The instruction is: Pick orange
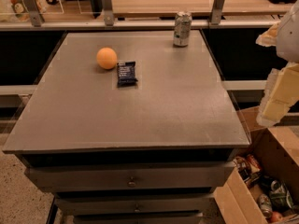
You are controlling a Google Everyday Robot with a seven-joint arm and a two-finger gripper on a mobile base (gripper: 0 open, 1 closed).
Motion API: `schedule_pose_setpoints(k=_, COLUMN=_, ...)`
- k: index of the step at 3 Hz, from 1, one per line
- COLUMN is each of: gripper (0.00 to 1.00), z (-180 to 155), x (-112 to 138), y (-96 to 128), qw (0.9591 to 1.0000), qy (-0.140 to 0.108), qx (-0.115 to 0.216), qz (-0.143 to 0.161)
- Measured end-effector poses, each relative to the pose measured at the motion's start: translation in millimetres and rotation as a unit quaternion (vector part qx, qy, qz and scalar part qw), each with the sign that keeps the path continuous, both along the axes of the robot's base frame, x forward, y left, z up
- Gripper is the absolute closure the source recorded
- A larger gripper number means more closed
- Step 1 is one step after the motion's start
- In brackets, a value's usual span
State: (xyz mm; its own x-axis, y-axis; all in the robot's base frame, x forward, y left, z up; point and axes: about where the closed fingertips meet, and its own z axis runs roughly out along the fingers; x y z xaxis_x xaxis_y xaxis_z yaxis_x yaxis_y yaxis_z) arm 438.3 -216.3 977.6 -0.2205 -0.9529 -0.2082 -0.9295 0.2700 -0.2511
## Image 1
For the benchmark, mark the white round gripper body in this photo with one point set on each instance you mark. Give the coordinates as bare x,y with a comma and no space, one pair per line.
290,37

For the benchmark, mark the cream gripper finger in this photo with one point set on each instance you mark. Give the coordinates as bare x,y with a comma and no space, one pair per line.
269,37
281,92

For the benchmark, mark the orange fruit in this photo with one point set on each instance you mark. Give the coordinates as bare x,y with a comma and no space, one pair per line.
106,58

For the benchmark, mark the brown cardboard box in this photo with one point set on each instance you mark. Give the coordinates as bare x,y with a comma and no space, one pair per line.
277,151

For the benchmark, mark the red snack packet in box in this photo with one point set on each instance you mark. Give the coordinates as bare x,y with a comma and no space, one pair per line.
249,169

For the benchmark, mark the white green soda can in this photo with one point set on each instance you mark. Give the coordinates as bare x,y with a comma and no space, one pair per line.
183,23

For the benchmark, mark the green can in box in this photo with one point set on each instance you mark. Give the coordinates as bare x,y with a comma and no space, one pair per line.
280,196

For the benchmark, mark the silver can in box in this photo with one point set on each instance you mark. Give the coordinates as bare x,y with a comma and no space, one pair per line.
265,205

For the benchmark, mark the red apple in box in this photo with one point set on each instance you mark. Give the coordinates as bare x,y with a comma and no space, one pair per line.
276,217

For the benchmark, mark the wooden bench top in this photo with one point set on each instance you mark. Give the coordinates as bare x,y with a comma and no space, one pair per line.
152,8

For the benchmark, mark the dark blue snack bar wrapper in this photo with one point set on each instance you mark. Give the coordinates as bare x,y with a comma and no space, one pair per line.
126,74

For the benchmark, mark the grey drawer cabinet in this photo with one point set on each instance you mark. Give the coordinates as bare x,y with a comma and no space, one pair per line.
82,137

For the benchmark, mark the round metal drawer knob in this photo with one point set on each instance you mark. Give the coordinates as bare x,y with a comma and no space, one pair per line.
131,183

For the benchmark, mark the lower metal drawer knob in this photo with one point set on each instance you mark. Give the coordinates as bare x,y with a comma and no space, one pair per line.
137,209

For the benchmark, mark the orange white snack bag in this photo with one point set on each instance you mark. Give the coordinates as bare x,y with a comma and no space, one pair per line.
15,11

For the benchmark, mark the right metal railing post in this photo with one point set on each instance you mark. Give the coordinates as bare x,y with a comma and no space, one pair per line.
216,12

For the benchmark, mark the metal railing post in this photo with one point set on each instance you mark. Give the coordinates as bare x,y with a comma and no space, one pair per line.
108,12
216,12
34,12

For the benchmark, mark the middle metal railing post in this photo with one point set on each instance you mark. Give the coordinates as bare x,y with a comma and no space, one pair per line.
108,12

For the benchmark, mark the left metal railing post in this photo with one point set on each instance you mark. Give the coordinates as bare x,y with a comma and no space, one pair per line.
34,12

